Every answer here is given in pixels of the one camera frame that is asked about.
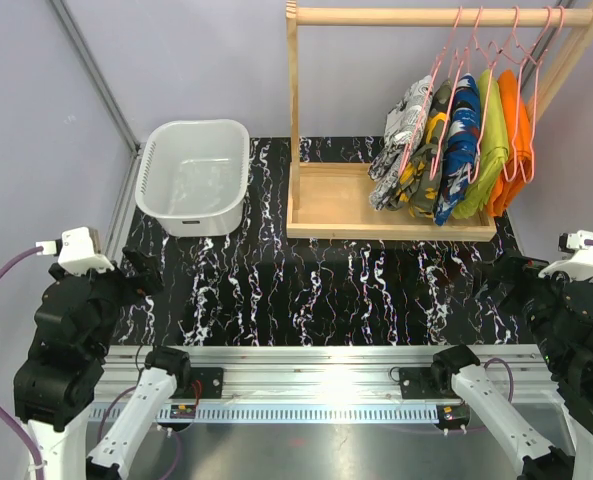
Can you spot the orange trousers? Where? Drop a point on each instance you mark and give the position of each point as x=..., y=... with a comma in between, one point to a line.
x=519, y=139

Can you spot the pink wire hanger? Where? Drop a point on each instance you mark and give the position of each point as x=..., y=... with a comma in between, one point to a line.
x=460, y=64
x=434, y=71
x=472, y=44
x=511, y=53
x=533, y=115

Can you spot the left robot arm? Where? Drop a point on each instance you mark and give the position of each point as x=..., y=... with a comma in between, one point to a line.
x=54, y=389

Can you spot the white slotted cable duct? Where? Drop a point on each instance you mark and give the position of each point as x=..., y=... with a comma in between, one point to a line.
x=247, y=413

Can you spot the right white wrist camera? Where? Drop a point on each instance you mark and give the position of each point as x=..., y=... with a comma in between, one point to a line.
x=578, y=263

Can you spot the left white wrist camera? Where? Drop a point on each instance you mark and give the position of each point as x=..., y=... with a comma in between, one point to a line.
x=77, y=251

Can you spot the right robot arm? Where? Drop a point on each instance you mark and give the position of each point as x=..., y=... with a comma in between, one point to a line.
x=558, y=311

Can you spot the blue patterned trousers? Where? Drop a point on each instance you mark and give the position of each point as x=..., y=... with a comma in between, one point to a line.
x=461, y=150

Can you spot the camouflage yellow trousers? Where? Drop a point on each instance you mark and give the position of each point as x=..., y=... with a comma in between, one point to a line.
x=418, y=190

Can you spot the black marble mat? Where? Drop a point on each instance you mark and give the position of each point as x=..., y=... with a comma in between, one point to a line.
x=258, y=287

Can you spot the white plastic basket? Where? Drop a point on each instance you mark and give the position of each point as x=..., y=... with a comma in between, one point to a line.
x=193, y=177

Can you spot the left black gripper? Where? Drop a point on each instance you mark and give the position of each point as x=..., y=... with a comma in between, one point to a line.
x=147, y=280

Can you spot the lime green trousers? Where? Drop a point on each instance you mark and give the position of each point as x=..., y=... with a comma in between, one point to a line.
x=494, y=153

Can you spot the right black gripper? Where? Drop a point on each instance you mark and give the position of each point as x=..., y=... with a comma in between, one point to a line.
x=517, y=269

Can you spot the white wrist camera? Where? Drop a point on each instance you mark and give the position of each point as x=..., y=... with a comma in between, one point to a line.
x=578, y=263
x=77, y=251

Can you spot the newspaper print trousers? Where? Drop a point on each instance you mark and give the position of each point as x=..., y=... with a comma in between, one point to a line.
x=400, y=122

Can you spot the wooden clothes rack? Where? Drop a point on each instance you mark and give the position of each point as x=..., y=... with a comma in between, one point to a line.
x=329, y=200

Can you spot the aluminium rail frame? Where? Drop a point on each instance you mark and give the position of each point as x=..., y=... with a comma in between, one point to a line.
x=355, y=375

